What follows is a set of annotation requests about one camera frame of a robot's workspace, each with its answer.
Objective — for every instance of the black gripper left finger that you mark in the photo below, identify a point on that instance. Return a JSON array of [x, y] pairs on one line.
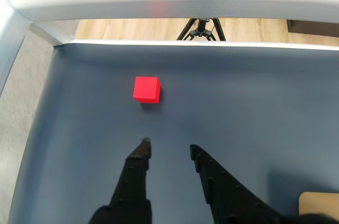
[[129, 189]]

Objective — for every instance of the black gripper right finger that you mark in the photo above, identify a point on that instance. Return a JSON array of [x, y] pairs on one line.
[[225, 195]]

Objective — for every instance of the black camera tripod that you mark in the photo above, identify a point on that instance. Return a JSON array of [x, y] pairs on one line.
[[201, 26]]

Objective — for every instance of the beige square container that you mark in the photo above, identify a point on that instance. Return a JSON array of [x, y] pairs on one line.
[[317, 204]]

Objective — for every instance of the red cube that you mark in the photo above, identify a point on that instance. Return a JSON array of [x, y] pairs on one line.
[[145, 88]]

